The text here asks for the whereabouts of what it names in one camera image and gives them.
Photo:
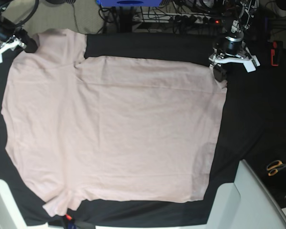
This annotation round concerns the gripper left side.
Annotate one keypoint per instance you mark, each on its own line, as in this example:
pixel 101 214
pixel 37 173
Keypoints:
pixel 226 46

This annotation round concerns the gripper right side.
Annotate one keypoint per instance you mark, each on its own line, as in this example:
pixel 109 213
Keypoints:
pixel 10 41

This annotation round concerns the pink T-shirt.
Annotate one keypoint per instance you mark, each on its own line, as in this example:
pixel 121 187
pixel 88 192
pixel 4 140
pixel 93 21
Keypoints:
pixel 110 128

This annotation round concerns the red black clamp right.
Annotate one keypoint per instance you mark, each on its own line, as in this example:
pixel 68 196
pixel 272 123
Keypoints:
pixel 274 54

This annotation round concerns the red black clamp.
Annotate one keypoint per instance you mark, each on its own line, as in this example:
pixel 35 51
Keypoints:
pixel 68 222
pixel 274 54

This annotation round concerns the black table cloth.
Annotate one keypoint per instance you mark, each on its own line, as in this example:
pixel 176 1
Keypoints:
pixel 253 127

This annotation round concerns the white power strip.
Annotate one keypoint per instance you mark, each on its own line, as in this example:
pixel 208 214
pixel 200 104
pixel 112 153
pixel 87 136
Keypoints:
pixel 159 17

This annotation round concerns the blue plastic box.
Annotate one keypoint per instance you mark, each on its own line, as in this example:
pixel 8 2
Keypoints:
pixel 129 3

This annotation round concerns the black stand pole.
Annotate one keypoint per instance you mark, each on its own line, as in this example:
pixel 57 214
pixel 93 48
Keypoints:
pixel 126 19

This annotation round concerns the red black clamp bottom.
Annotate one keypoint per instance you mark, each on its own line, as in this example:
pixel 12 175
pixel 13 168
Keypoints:
pixel 68 222

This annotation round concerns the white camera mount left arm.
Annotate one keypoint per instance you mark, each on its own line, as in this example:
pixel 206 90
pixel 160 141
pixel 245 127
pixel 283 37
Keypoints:
pixel 244 57

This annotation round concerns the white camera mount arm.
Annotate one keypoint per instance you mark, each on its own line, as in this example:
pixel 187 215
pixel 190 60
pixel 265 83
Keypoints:
pixel 2 51
pixel 244 57

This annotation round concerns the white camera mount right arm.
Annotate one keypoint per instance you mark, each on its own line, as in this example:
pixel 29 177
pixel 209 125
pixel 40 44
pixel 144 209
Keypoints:
pixel 2 51

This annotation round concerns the orange handled scissors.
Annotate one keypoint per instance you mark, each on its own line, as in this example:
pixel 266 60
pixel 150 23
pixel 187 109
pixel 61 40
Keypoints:
pixel 274 167

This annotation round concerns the white table frame right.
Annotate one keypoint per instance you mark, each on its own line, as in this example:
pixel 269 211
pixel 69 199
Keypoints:
pixel 245 204

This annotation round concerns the white table frame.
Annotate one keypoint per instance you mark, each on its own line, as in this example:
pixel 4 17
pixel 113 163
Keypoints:
pixel 245 204
pixel 10 216

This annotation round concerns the white table frame left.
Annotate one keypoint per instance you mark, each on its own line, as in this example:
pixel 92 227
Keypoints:
pixel 10 216

